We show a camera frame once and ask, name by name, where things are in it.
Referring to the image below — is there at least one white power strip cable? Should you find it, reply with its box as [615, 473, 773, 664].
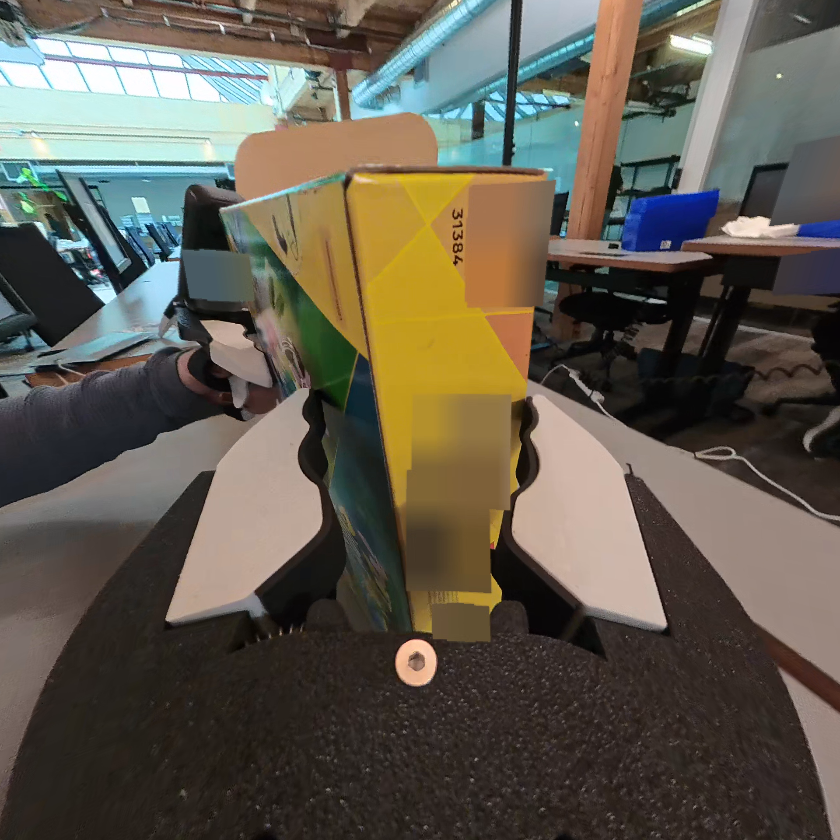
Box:
[539, 363, 619, 422]

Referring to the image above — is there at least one wooden office desk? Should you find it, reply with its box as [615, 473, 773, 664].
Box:
[681, 234, 840, 395]
[546, 238, 714, 349]

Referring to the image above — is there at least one wooden pillar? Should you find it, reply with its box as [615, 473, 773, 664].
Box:
[554, 0, 645, 342]

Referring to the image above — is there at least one black office chair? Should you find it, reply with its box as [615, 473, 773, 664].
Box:
[556, 287, 643, 385]

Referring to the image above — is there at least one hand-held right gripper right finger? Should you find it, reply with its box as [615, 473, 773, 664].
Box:
[493, 394, 670, 641]

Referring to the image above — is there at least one thin black pole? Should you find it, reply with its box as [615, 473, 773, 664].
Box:
[502, 0, 525, 168]

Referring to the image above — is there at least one blue plastic bin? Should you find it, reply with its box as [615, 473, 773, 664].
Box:
[621, 189, 721, 252]

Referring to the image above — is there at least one person's left hand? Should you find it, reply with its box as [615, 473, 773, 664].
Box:
[176, 346, 278, 422]

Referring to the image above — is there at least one white crumpled cloth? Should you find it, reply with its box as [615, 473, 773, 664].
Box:
[721, 215, 799, 239]

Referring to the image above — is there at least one colourful lego set box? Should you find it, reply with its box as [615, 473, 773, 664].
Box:
[220, 113, 555, 637]

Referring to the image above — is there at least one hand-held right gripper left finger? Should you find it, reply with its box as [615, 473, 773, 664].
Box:
[165, 390, 347, 627]

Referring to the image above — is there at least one person's left forearm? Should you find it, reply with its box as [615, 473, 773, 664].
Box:
[0, 348, 221, 509]

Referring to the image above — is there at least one long wooden desk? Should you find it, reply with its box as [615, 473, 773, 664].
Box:
[26, 261, 193, 389]

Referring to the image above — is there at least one silver ventilation duct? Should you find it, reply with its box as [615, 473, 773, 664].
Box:
[351, 0, 526, 109]

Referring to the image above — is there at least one black computer monitor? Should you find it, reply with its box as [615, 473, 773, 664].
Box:
[55, 168, 149, 294]

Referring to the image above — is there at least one dark flat folder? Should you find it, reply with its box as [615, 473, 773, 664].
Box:
[29, 331, 160, 366]

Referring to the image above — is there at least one white floor cable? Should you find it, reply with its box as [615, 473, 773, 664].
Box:
[694, 445, 840, 521]

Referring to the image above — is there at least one grey monitor back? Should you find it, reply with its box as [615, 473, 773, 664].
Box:
[770, 136, 840, 227]

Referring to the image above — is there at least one black shelving rack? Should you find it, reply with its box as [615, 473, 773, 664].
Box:
[616, 155, 681, 232]

